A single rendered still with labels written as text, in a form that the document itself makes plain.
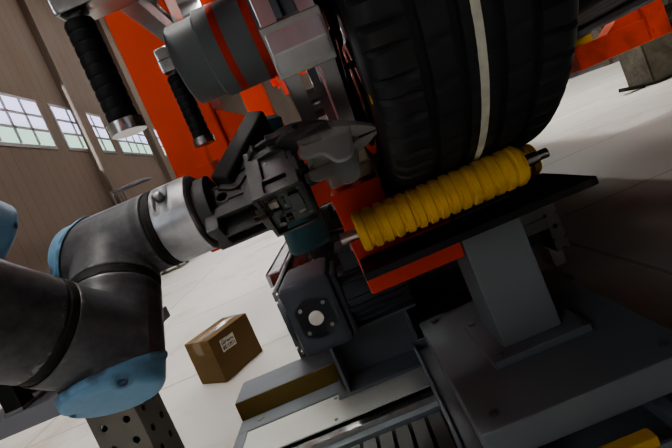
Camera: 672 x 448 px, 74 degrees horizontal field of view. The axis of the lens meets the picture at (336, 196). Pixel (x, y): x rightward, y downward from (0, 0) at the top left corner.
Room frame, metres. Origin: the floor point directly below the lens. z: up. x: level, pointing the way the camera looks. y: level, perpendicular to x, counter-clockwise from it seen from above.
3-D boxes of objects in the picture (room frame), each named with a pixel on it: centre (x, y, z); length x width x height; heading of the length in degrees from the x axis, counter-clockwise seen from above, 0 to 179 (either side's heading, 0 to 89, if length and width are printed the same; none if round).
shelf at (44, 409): (0.89, 0.59, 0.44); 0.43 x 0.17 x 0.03; 179
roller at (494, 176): (0.61, -0.13, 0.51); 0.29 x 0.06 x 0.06; 89
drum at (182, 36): (0.73, 0.04, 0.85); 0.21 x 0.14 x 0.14; 89
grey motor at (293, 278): (1.04, 0.01, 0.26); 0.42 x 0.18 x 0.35; 89
